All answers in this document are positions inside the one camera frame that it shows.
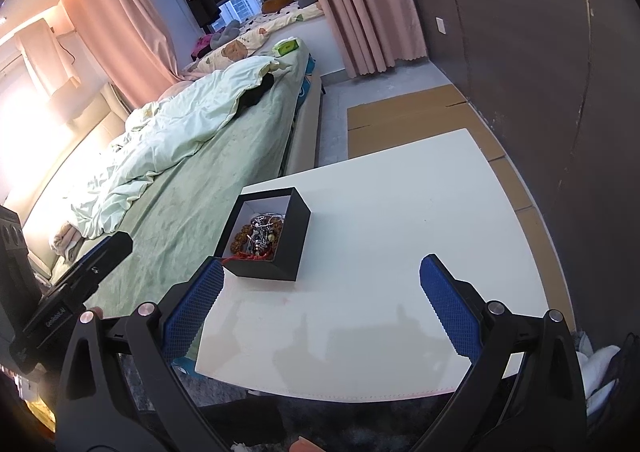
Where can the beige padded headboard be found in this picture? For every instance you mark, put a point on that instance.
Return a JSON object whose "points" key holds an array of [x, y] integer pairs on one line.
{"points": [[60, 172]]}

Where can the black garment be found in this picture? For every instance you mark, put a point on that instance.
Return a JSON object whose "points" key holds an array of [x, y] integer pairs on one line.
{"points": [[255, 92]]}

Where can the beige bed frame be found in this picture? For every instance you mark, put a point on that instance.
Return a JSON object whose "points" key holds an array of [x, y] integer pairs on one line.
{"points": [[305, 142]]}

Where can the bed with green duvet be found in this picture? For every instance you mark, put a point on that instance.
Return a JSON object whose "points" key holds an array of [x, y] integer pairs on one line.
{"points": [[215, 182]]}

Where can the pink plush toy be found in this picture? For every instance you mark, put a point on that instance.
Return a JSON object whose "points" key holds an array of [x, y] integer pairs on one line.
{"points": [[200, 47]]}

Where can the person's right hand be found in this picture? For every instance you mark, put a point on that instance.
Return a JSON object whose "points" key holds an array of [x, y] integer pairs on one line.
{"points": [[306, 447]]}

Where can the white wall switch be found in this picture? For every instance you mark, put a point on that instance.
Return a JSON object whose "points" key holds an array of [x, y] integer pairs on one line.
{"points": [[440, 26]]}

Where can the orange plush toy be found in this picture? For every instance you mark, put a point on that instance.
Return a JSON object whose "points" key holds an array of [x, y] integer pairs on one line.
{"points": [[277, 3]]}

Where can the black jewelry box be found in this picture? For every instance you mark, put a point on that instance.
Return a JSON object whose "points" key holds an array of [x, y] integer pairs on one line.
{"points": [[295, 232]]}

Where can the green tissue pack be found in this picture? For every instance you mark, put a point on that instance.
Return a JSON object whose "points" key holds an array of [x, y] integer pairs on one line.
{"points": [[286, 47]]}

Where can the blue printed mattress side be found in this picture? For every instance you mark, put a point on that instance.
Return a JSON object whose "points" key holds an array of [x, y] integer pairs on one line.
{"points": [[306, 82]]}

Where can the grey plush toy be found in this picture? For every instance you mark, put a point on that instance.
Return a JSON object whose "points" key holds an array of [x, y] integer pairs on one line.
{"points": [[225, 32]]}

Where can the light green duvet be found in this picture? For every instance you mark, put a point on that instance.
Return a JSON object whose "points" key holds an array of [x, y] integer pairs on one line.
{"points": [[180, 117]]}

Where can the flattened brown cardboard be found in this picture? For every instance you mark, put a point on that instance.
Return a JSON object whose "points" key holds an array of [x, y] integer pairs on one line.
{"points": [[400, 112]]}

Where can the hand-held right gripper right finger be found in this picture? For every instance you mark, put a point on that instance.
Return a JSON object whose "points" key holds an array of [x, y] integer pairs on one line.
{"points": [[450, 312]]}

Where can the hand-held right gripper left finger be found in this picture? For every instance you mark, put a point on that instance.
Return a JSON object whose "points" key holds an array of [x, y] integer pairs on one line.
{"points": [[192, 312]]}

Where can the dark grey shaggy rug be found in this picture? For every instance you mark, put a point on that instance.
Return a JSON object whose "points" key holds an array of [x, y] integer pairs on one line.
{"points": [[350, 427]]}

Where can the pink towel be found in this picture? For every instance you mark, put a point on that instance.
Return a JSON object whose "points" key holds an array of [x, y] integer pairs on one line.
{"points": [[67, 239]]}

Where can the dark cloth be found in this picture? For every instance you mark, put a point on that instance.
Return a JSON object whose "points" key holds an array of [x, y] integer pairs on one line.
{"points": [[245, 419]]}

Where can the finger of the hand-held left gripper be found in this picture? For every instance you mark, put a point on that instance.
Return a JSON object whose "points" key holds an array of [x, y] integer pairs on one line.
{"points": [[112, 249]]}

